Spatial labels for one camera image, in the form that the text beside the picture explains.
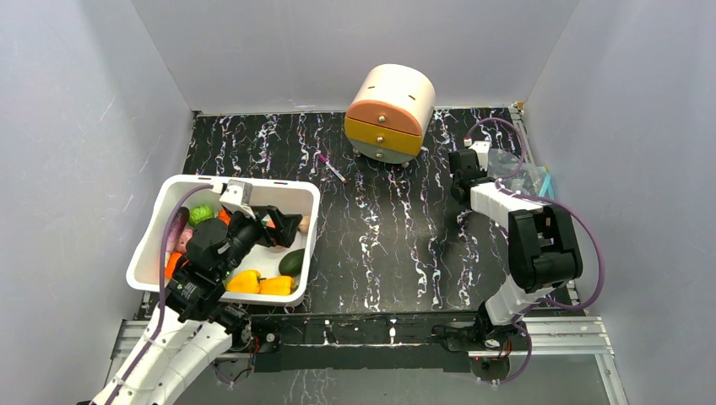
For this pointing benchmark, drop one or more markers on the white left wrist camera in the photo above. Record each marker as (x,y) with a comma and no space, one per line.
(235,197)

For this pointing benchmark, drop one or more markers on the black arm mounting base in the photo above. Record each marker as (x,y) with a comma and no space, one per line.
(372,341)

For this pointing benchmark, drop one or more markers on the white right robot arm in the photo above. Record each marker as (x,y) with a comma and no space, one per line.
(542,254)

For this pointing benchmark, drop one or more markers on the orange pumpkin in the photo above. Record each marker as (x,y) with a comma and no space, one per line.
(224,216)

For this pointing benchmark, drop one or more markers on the yellow orange bell pepper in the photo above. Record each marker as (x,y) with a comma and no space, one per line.
(281,285)

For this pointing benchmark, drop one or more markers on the dark green avocado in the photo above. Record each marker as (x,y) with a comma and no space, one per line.
(291,264)

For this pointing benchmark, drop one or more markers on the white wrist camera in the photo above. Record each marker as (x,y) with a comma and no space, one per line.
(481,150)
(235,197)

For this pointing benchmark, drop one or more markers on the red onion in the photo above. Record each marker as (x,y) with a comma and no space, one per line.
(184,237)

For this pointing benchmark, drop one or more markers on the clear zip top bag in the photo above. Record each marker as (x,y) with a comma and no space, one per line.
(526,178)

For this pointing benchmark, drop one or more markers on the purple eggplant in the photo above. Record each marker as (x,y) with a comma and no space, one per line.
(177,225)

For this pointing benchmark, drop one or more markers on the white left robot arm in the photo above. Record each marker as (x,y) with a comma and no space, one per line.
(191,325)

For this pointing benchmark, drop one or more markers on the pink marker pen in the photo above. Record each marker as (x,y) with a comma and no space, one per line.
(323,159)

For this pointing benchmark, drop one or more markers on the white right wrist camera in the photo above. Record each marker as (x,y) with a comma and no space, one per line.
(481,150)

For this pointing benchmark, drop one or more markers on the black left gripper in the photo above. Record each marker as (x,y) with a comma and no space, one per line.
(285,225)

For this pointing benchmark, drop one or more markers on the green cabbage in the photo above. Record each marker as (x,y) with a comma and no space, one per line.
(199,214)

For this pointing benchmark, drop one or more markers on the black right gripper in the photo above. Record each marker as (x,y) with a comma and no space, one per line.
(462,182)

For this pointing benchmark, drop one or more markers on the white plastic bin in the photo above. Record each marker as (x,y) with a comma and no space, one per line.
(291,197)

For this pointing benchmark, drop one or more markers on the round pastel drawer cabinet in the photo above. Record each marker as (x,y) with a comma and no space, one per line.
(388,118)

